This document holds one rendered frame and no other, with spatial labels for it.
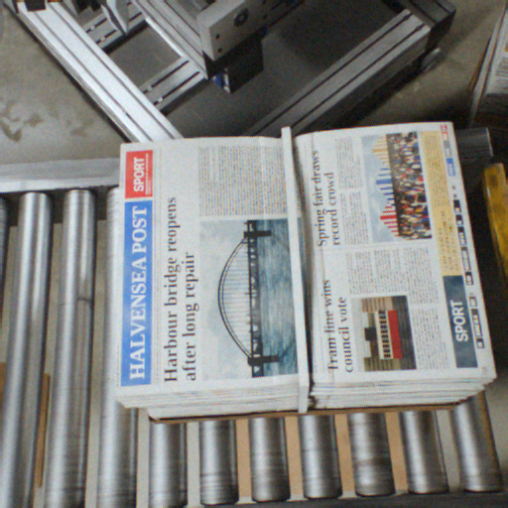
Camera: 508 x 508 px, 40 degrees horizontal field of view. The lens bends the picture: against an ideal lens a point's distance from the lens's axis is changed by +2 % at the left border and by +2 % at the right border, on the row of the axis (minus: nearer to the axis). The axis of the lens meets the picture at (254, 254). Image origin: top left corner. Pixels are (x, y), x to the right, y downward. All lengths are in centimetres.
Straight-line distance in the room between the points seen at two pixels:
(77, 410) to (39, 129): 130
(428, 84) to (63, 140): 106
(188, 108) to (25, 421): 104
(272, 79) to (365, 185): 110
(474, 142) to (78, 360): 64
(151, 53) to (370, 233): 128
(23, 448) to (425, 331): 54
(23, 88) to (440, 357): 174
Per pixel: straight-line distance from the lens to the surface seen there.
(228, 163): 77
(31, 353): 99
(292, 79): 183
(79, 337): 98
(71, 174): 107
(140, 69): 189
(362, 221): 73
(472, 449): 93
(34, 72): 224
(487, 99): 154
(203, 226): 73
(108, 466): 93
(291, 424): 171
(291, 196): 73
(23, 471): 97
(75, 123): 210
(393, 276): 72
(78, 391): 96
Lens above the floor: 170
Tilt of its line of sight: 68 degrees down
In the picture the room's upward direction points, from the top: 9 degrees counter-clockwise
